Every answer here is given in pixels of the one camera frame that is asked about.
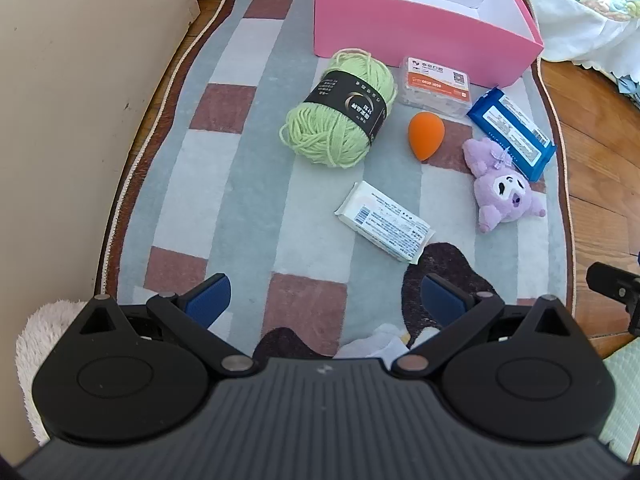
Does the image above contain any light green yarn ball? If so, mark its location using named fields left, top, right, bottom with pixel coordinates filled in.
left=279, top=48, right=399, bottom=169

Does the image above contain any beige wooden cabinet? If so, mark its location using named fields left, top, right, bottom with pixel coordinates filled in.
left=0, top=0, right=201, bottom=461

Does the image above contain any orange makeup sponge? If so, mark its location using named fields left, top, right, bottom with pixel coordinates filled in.
left=408, top=112, right=446, bottom=162

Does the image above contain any pink cardboard box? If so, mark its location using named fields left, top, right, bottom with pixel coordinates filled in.
left=314, top=0, right=545, bottom=88

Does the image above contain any checked grey and brown rug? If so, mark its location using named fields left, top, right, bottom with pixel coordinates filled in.
left=95, top=0, right=576, bottom=361

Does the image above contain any pale green quilted mat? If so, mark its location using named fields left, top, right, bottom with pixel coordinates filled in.
left=600, top=344, right=640, bottom=462

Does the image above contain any white fluffy cloth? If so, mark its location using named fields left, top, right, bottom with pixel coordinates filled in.
left=15, top=300, right=90, bottom=446

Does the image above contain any grey-blue paper scrap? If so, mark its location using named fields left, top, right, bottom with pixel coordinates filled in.
left=617, top=72, right=640, bottom=107

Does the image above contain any white tissue packet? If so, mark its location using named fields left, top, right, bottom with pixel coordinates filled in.
left=334, top=181, right=436, bottom=264

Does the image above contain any blue wet wipes packet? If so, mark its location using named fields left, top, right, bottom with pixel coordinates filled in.
left=467, top=87, right=558, bottom=183

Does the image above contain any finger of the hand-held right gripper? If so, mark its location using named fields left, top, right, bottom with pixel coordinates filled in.
left=586, top=261, right=640, bottom=337

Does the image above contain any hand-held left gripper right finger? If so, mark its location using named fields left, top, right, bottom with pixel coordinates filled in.
left=390, top=273, right=582, bottom=380

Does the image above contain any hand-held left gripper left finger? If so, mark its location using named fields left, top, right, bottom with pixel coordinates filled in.
left=65, top=273, right=259, bottom=380

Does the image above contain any clear plastic box orange label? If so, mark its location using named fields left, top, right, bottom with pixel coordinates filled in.
left=398, top=56, right=475, bottom=120

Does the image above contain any purple plush toy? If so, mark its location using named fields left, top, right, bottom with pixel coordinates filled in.
left=462, top=137, right=547, bottom=234

